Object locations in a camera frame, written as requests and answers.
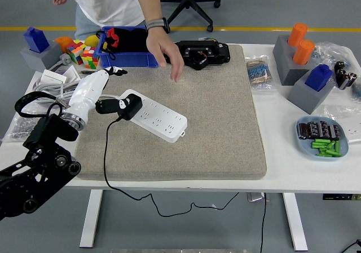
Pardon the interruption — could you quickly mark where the clear bag of screws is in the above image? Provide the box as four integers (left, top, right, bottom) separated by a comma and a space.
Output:
1, 114, 37, 144

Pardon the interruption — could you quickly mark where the black hanging cable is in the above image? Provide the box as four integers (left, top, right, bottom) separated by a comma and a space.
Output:
259, 192, 268, 253

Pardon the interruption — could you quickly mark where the crumpled clear plastic bag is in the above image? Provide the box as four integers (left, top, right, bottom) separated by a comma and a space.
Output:
310, 41, 361, 76

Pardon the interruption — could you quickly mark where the black floor cable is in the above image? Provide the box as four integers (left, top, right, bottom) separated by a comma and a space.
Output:
340, 238, 361, 253

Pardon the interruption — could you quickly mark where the light blue plate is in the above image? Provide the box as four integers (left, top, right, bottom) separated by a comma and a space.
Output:
295, 116, 350, 162

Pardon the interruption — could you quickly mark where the black capacitor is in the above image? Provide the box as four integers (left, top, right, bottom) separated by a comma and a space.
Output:
328, 124, 340, 140
298, 122, 309, 140
318, 120, 331, 139
307, 121, 320, 139

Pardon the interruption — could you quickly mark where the person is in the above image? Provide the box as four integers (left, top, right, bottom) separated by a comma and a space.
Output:
60, 0, 164, 41

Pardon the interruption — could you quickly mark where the colourful puzzle cube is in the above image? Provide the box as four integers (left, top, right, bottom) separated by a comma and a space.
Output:
81, 46, 100, 70
66, 39, 87, 65

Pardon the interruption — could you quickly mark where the clear bag of resistors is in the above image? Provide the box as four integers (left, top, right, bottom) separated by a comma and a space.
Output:
244, 55, 277, 92

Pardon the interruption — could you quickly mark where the clear bag white part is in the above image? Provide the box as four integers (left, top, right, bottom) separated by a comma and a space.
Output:
323, 103, 361, 144

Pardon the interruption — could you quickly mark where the yellow ball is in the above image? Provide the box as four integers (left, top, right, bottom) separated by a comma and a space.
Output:
84, 35, 99, 48

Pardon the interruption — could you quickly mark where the blue plastic bin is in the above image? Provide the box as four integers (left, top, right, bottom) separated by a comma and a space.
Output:
95, 25, 160, 69

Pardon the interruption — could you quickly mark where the orange cylinder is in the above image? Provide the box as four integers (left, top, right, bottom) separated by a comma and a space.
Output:
287, 23, 308, 47
292, 39, 315, 65

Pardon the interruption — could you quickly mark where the grey-brown mat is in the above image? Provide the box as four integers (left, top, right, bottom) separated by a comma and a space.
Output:
73, 44, 268, 182

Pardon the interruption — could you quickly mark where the black plug with cord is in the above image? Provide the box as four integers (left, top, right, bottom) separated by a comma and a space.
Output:
103, 94, 240, 218

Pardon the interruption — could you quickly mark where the white table leg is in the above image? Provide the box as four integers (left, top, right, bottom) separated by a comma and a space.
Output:
79, 190, 103, 248
282, 193, 309, 251

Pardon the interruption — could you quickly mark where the grey two-hole block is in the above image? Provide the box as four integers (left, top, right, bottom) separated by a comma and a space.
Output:
272, 34, 316, 86

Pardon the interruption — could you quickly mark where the grey block holder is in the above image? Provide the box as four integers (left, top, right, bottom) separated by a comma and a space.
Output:
20, 40, 63, 72
287, 71, 336, 115

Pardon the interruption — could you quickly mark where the black electronic device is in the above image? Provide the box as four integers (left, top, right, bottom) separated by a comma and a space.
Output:
165, 38, 231, 71

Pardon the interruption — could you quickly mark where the white square card box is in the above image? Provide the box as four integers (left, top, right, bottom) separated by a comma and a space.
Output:
62, 65, 82, 83

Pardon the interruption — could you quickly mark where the large dark capacitor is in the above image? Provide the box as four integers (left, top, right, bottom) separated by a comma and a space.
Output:
340, 71, 358, 91
334, 61, 347, 87

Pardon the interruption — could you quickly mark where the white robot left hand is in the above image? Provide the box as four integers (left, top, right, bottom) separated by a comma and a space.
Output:
67, 66, 132, 118

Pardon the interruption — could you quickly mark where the black cloth pouch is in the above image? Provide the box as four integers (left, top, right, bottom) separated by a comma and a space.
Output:
117, 27, 150, 53

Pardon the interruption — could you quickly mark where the orange cup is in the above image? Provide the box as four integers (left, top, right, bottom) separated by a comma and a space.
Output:
54, 36, 74, 54

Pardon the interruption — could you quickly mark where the blue block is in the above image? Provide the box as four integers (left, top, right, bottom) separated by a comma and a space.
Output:
304, 64, 334, 92
23, 26, 50, 54

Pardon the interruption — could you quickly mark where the person's left hand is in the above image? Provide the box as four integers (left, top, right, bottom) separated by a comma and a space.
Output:
146, 26, 186, 83

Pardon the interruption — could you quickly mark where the white power strip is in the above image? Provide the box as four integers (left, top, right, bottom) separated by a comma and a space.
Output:
120, 88, 188, 144

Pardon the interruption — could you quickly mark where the grey metal bracket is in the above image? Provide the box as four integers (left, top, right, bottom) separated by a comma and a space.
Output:
247, 192, 271, 202

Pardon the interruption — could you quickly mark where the grey black wristwatch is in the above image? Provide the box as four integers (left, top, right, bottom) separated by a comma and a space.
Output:
145, 17, 170, 34

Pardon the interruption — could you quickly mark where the black table control panel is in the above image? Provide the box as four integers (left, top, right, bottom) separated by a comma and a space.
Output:
323, 193, 361, 201

